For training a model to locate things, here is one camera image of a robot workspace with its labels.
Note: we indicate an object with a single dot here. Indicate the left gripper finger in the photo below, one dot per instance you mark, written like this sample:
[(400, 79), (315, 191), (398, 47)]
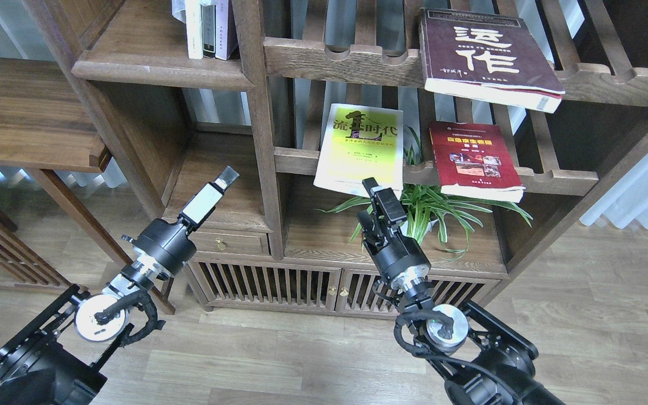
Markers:
[(226, 179)]

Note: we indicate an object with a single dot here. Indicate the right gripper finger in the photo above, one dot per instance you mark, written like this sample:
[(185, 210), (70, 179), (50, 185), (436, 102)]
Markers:
[(370, 187)]

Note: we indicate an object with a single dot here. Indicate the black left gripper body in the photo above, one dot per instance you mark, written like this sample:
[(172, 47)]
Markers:
[(163, 248)]

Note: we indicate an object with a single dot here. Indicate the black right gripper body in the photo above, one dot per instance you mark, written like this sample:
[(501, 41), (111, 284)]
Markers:
[(399, 259)]

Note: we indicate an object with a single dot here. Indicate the yellow green book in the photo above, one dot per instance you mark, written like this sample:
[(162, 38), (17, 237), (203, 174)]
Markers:
[(361, 142)]

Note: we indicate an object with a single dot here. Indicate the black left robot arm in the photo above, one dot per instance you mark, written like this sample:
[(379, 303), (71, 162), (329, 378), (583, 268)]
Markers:
[(36, 369)]

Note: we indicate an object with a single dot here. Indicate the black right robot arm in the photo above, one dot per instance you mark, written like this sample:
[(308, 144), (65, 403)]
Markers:
[(480, 359)]

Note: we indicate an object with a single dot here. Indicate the white plant pot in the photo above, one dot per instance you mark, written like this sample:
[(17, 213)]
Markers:
[(417, 229)]

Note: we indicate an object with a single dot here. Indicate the green spider plant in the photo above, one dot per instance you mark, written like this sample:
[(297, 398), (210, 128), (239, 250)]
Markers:
[(425, 203)]

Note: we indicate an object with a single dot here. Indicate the red paperback book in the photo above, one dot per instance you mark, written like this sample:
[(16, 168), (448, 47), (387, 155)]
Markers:
[(473, 161)]

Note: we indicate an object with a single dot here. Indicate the lilac upright book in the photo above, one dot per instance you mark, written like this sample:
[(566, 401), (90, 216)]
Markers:
[(226, 36)]

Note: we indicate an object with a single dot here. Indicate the dark grey upright book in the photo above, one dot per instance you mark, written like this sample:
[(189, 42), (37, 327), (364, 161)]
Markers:
[(208, 27)]

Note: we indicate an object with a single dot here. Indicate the white upright book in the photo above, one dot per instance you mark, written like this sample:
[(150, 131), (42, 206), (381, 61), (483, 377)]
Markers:
[(193, 15)]

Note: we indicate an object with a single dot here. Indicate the dark maroon large book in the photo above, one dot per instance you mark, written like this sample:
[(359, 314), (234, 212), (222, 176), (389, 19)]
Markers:
[(489, 58)]

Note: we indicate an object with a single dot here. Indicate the wooden side table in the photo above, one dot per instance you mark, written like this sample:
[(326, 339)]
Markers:
[(45, 129)]

